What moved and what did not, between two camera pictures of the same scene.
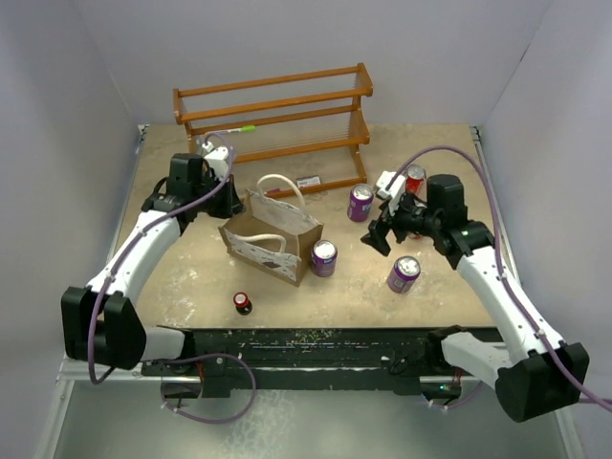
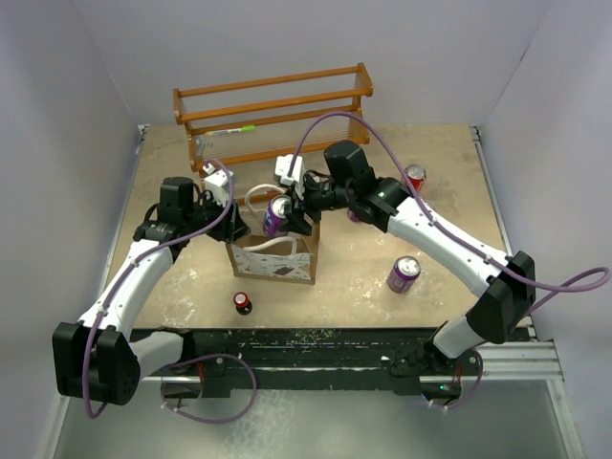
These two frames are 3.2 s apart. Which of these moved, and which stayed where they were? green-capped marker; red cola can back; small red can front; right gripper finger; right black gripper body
Moved: right gripper finger; right black gripper body
Stayed: green-capped marker; red cola can back; small red can front
